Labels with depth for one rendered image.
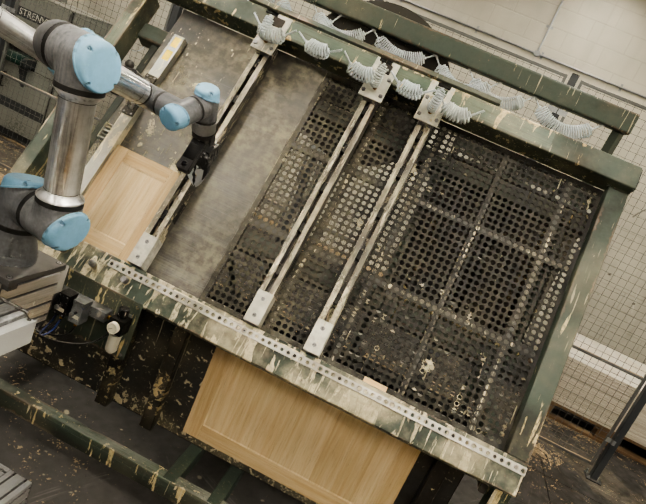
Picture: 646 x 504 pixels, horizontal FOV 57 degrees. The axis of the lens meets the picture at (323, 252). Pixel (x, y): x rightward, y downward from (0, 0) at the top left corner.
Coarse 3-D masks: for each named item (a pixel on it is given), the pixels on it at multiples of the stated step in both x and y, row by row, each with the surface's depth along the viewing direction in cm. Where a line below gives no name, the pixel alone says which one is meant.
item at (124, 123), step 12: (180, 36) 253; (168, 48) 251; (180, 48) 253; (168, 60) 249; (156, 72) 248; (156, 84) 248; (120, 120) 241; (132, 120) 243; (108, 132) 239; (120, 132) 239; (108, 144) 238; (96, 156) 236; (108, 156) 238; (96, 168) 235; (84, 180) 233; (84, 192) 233
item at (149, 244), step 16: (272, 16) 248; (256, 48) 243; (272, 48) 243; (256, 64) 246; (240, 80) 243; (256, 80) 245; (240, 96) 241; (224, 112) 239; (240, 112) 244; (224, 128) 237; (176, 192) 230; (192, 192) 234; (160, 208) 226; (176, 208) 227; (160, 224) 225; (144, 240) 223; (160, 240) 226; (144, 256) 221
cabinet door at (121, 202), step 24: (120, 168) 237; (144, 168) 237; (168, 168) 237; (96, 192) 234; (120, 192) 234; (144, 192) 234; (168, 192) 234; (96, 216) 231; (120, 216) 231; (144, 216) 231; (96, 240) 228; (120, 240) 229
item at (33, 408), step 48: (48, 336) 261; (144, 336) 250; (192, 336) 245; (288, 336) 281; (0, 384) 244; (96, 384) 260; (144, 384) 254; (192, 384) 249; (384, 384) 275; (48, 432) 240; (96, 432) 241; (144, 480) 234; (432, 480) 227
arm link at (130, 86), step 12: (48, 24) 136; (36, 36) 136; (36, 48) 136; (132, 72) 166; (120, 84) 162; (132, 84) 165; (144, 84) 170; (132, 96) 168; (144, 96) 171; (156, 96) 173; (144, 108) 177
